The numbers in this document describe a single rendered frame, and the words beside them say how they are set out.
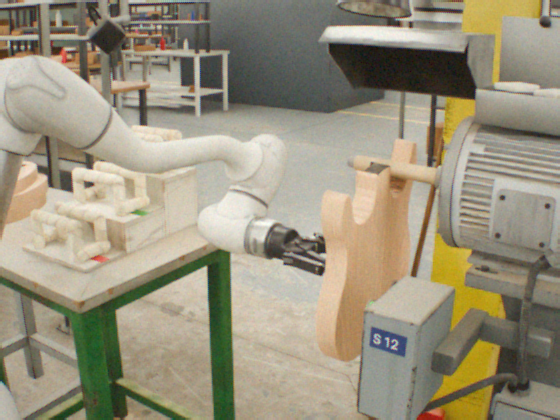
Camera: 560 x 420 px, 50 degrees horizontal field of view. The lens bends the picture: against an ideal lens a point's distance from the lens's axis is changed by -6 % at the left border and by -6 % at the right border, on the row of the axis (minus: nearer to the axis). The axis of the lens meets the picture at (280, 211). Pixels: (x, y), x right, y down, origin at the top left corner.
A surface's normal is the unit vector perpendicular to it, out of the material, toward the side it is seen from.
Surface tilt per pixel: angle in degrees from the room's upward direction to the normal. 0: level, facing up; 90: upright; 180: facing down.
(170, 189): 90
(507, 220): 90
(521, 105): 90
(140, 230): 90
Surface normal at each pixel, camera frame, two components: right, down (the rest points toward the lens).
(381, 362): -0.57, 0.26
